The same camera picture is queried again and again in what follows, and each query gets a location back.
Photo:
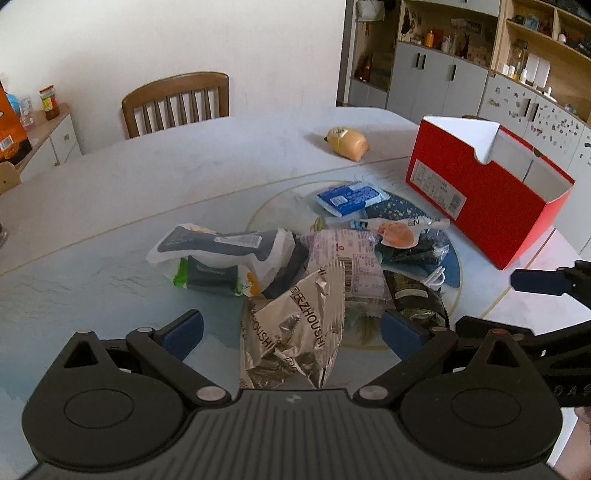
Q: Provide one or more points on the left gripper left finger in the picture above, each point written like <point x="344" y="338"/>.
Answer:
<point x="164" y="350"/>

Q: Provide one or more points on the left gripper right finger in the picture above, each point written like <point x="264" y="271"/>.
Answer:
<point x="423" y="352"/>

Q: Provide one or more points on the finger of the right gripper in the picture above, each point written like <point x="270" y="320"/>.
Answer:
<point x="540" y="282"/>

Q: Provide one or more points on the dark green gold packet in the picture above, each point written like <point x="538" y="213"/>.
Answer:
<point x="417" y="302"/>

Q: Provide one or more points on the pink snack packet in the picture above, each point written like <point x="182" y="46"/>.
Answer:
<point x="355" y="250"/>

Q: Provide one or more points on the orange white snack packet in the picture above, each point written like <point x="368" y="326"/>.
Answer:
<point x="400" y="234"/>

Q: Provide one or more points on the white grey tissue pack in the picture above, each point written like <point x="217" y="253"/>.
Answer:
<point x="241" y="264"/>

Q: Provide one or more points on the silver foil snack bag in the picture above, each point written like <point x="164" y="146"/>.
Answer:
<point x="298" y="332"/>

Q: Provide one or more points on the blue wet wipe packet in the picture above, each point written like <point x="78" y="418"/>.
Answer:
<point x="344" y="200"/>

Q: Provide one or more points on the yellow plush toy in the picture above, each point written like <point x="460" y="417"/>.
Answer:
<point x="348" y="143"/>

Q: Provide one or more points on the clear bag dark contents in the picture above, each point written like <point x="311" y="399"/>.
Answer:
<point x="429" y="254"/>

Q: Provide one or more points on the red white cardboard box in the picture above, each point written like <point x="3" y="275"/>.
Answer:
<point x="495" y="187"/>

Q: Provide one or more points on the white drawer sideboard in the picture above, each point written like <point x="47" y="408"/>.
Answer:
<point x="54" y="143"/>

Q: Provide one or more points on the wooden chair far side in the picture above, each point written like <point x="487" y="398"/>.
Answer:
<point x="175" y="101"/>

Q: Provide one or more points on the orange snack bag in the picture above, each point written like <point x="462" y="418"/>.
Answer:
<point x="14" y="143"/>

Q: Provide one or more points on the red lidded jar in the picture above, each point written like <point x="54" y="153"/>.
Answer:
<point x="49" y="102"/>

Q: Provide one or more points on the white tote bag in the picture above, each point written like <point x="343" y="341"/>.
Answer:
<point x="370" y="11"/>

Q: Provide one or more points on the grey wall cabinet unit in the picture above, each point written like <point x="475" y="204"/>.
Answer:
<point x="524" y="64"/>

